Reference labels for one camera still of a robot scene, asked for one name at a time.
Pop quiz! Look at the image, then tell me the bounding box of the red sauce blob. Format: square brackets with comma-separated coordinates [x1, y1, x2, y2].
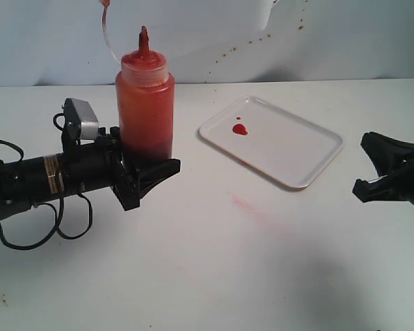
[232, 117, 248, 136]

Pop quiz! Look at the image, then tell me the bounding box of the red sauce squeeze bottle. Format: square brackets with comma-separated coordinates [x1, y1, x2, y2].
[115, 26, 175, 167]

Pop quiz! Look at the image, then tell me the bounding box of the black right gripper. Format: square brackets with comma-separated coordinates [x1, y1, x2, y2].
[352, 132, 414, 206]

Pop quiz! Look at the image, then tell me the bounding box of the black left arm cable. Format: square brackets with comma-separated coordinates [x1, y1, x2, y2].
[0, 112, 94, 251]

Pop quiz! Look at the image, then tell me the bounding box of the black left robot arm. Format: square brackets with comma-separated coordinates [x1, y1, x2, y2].
[0, 127, 181, 221]

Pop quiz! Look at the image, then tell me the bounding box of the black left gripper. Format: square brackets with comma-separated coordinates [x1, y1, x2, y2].
[60, 126, 181, 210]

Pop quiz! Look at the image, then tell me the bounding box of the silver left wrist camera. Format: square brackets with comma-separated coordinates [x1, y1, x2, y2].
[63, 98, 99, 141]

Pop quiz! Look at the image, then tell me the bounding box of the white rectangular tray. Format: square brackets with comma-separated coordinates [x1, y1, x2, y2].
[199, 96, 344, 190]

